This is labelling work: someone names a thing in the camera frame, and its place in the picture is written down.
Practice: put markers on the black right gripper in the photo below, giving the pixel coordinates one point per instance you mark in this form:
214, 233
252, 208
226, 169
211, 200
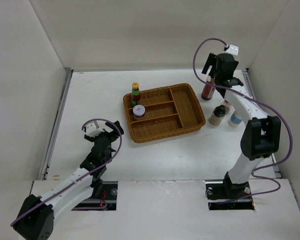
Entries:
212, 61

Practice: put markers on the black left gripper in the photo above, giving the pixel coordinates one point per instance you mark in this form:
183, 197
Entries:
113, 137

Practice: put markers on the dark soy sauce bottle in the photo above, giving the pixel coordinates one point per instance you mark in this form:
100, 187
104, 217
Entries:
208, 91

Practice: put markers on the yellow-capped green-label sauce bottle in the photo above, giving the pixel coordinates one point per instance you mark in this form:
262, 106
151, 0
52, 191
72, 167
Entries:
135, 94

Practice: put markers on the black-capped pepper grinder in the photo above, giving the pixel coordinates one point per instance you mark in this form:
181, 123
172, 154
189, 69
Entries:
217, 115

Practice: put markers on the silver-capped white blue jar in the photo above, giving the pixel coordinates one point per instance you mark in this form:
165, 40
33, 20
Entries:
235, 120

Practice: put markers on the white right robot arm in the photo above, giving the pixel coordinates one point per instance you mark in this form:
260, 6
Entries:
261, 137

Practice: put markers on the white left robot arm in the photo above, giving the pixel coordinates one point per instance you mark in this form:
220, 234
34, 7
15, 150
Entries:
38, 215

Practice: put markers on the pink-capped spice shaker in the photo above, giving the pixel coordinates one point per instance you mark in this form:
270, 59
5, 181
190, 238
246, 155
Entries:
227, 106

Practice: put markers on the woven wicker divided basket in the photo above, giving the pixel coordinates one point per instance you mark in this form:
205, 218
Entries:
169, 111

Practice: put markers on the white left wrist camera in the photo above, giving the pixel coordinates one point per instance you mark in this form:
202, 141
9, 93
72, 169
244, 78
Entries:
92, 129

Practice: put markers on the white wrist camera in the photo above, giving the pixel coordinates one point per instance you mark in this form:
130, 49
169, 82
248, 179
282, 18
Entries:
231, 49
92, 129

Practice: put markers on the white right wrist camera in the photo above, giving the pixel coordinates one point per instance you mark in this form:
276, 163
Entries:
231, 49

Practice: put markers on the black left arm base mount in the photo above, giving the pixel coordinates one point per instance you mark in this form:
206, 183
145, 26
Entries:
104, 198

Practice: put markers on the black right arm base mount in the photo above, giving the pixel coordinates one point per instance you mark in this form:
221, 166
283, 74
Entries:
225, 197

